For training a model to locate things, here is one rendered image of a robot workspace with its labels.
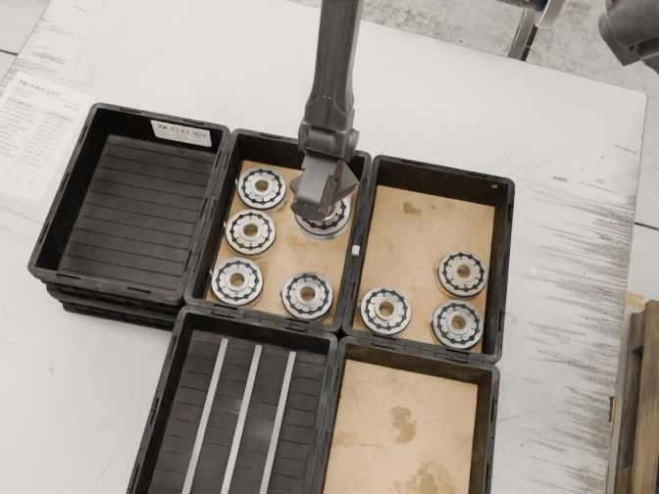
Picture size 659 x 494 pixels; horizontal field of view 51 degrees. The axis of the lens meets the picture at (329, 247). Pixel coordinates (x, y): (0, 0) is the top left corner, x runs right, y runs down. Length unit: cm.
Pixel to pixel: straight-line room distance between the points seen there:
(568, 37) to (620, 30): 221
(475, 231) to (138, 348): 76
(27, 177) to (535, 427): 128
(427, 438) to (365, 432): 12
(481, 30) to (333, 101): 207
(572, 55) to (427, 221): 165
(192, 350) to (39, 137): 72
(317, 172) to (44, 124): 96
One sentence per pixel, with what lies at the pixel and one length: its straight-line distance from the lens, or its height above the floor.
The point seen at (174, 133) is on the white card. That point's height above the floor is 89.
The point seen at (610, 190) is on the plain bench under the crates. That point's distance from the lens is 184.
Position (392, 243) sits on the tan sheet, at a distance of 147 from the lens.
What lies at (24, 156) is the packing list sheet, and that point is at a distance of 182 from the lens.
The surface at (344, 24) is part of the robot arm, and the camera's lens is 89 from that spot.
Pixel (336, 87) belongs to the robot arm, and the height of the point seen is 140.
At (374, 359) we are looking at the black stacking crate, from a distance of 135.
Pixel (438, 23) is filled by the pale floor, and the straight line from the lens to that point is 298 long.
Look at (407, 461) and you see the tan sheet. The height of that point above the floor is 83.
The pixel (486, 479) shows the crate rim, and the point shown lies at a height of 92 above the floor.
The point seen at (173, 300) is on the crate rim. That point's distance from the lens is 132.
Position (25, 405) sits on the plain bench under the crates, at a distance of 158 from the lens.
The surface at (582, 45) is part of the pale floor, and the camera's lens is 309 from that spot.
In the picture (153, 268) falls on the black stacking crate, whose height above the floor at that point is 83.
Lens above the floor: 215
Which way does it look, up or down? 65 degrees down
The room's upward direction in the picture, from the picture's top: 7 degrees clockwise
